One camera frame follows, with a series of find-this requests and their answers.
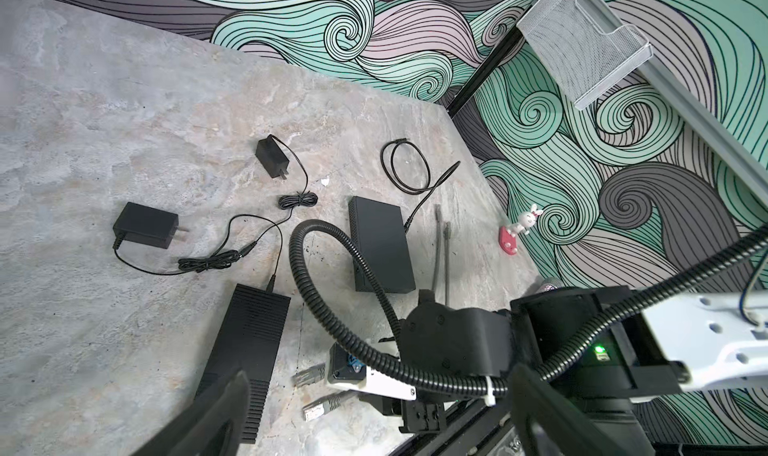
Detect clear acrylic wall box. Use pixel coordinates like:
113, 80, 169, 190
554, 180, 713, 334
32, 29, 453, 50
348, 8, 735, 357
517, 0, 653, 111

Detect small black power adapter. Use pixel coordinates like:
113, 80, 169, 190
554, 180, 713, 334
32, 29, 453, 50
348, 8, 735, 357
111, 201, 286, 294

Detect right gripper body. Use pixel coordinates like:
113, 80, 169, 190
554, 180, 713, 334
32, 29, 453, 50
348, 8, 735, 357
359, 393, 447, 435

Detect small black ribbed switch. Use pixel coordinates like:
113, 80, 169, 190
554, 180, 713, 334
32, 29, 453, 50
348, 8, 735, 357
196, 284, 290, 444

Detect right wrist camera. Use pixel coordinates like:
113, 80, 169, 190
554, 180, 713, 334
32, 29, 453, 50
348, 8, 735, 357
326, 343, 418, 402

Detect black adapter with bundled cable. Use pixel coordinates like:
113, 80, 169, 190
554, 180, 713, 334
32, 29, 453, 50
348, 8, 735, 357
255, 135, 319, 211

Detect coiled black cable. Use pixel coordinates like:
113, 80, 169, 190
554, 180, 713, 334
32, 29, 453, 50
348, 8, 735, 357
379, 137, 463, 234

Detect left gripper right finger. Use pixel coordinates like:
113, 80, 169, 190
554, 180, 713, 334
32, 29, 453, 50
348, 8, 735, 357
508, 364, 627, 455

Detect pink bunny figurine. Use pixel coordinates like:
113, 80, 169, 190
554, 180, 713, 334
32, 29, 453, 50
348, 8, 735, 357
498, 204, 543, 256

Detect large black network switch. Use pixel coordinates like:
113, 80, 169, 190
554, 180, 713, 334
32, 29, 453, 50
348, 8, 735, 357
348, 196, 416, 294

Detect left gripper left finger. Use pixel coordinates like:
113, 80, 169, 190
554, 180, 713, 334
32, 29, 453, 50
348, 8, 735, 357
134, 369, 250, 455

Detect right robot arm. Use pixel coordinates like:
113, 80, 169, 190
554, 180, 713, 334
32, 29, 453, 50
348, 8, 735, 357
288, 220, 767, 454

